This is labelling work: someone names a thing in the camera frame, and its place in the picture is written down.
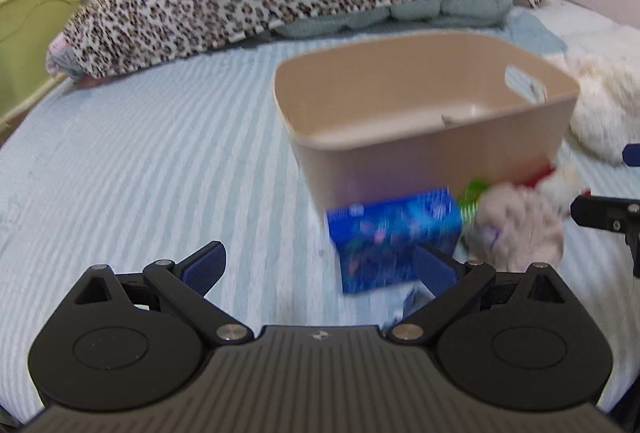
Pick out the white plush kitty toy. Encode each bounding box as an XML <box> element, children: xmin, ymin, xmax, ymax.
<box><xmin>521</xmin><ymin>162</ymin><xmax>591</xmax><ymax>217</ymax></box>

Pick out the pink cloth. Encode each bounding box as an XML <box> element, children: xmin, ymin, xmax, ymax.
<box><xmin>464</xmin><ymin>184</ymin><xmax>564</xmax><ymax>273</ymax></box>

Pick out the green snack packet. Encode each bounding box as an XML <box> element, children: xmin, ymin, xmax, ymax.
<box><xmin>457</xmin><ymin>178</ymin><xmax>491</xmax><ymax>225</ymax></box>

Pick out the blue sanitary pad pack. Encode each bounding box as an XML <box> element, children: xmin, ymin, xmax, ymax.
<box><xmin>326</xmin><ymin>188</ymin><xmax>462</xmax><ymax>294</ymax></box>

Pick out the white medicine box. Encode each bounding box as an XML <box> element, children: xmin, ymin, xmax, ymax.
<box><xmin>396</xmin><ymin>286</ymin><xmax>435</xmax><ymax>320</ymax></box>

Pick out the white fluffy plush toy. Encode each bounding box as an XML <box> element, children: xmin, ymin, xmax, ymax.
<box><xmin>549</xmin><ymin>52</ymin><xmax>639</xmax><ymax>164</ymax></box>

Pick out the striped blue bed sheet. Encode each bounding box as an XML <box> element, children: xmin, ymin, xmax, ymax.
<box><xmin>0</xmin><ymin>5</ymin><xmax>640</xmax><ymax>414</ymax></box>

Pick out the teal checkered quilt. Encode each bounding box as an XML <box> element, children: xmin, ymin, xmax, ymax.
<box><xmin>272</xmin><ymin>0</ymin><xmax>513</xmax><ymax>40</ymax></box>

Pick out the beige plastic storage basket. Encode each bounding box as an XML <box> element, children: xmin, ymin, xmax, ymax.
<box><xmin>273</xmin><ymin>31</ymin><xmax>579</xmax><ymax>213</ymax></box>

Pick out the green plastic storage bin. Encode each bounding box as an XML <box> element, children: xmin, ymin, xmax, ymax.
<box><xmin>1</xmin><ymin>0</ymin><xmax>80</xmax><ymax>114</ymax></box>

